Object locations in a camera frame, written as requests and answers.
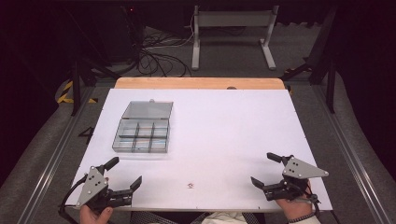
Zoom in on person's striped sleeve cuff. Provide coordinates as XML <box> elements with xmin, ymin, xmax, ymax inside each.
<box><xmin>287</xmin><ymin>212</ymin><xmax>318</xmax><ymax>224</ymax></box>

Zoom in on white cable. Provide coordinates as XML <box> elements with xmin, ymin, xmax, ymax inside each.
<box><xmin>146</xmin><ymin>13</ymin><xmax>196</xmax><ymax>49</ymax></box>

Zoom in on black metal stand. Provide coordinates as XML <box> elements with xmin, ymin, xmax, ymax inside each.
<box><xmin>279</xmin><ymin>6</ymin><xmax>341</xmax><ymax>115</ymax></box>
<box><xmin>60</xmin><ymin>6</ymin><xmax>122</xmax><ymax>118</ymax></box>

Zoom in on grey wrist strap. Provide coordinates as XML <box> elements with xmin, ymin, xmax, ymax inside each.
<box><xmin>303</xmin><ymin>186</ymin><xmax>321</xmax><ymax>218</ymax></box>

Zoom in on white table sheet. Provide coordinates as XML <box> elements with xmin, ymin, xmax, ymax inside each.
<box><xmin>65</xmin><ymin>88</ymin><xmax>333</xmax><ymax>213</ymax></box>

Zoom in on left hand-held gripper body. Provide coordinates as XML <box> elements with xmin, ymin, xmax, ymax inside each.
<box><xmin>76</xmin><ymin>165</ymin><xmax>134</xmax><ymax>213</ymax></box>

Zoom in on person's white clothing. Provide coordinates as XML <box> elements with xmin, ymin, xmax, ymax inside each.
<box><xmin>201</xmin><ymin>211</ymin><xmax>250</xmax><ymax>224</ymax></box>

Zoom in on person's right hand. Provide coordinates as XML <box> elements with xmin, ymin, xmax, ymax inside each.
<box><xmin>275</xmin><ymin>182</ymin><xmax>314</xmax><ymax>222</ymax></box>

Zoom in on clear plastic compartment box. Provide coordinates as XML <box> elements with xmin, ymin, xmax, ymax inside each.
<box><xmin>111</xmin><ymin>99</ymin><xmax>175</xmax><ymax>154</ymax></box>

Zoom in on person's left hand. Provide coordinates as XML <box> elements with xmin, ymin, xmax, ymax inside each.
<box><xmin>78</xmin><ymin>204</ymin><xmax>115</xmax><ymax>224</ymax></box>

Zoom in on grey metal stand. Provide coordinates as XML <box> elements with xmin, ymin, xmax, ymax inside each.
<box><xmin>190</xmin><ymin>5</ymin><xmax>280</xmax><ymax>72</ymax></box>

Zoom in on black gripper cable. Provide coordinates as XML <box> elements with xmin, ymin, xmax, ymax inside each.
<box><xmin>57</xmin><ymin>173</ymin><xmax>90</xmax><ymax>217</ymax></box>

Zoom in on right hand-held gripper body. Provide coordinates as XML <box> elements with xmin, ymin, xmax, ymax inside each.
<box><xmin>263</xmin><ymin>154</ymin><xmax>330</xmax><ymax>203</ymax></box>

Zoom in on yellow black floor tape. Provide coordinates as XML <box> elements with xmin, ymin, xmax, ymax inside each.
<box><xmin>56</xmin><ymin>79</ymin><xmax>99</xmax><ymax>105</ymax></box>

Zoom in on black floor cables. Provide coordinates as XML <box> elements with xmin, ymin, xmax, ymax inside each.
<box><xmin>132</xmin><ymin>27</ymin><xmax>192</xmax><ymax>78</ymax></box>

